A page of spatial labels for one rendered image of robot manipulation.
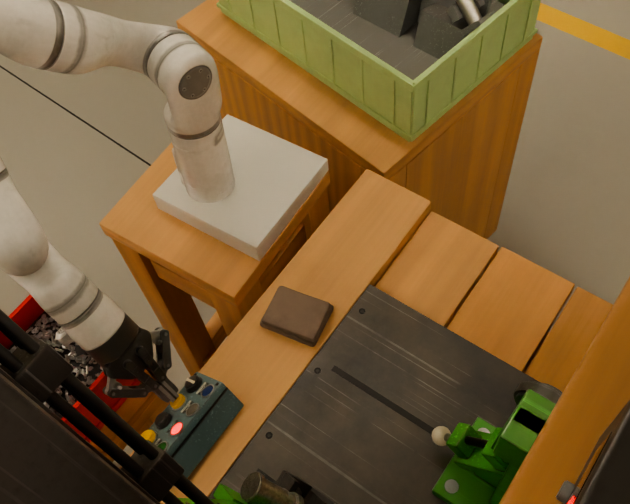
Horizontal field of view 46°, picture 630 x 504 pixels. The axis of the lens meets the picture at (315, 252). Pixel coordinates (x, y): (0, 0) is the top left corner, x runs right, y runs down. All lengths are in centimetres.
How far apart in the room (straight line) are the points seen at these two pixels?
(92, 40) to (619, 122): 203
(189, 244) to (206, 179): 14
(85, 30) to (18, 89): 204
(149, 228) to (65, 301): 44
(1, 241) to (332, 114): 85
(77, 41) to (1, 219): 25
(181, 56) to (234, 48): 64
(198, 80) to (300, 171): 32
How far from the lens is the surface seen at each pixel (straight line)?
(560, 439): 48
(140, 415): 134
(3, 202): 98
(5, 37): 100
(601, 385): 50
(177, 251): 138
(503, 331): 124
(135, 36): 116
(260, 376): 119
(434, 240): 131
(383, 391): 116
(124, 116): 283
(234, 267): 134
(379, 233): 129
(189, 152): 127
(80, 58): 106
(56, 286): 102
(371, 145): 155
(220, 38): 182
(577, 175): 257
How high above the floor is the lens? 199
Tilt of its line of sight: 58 degrees down
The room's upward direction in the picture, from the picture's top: 8 degrees counter-clockwise
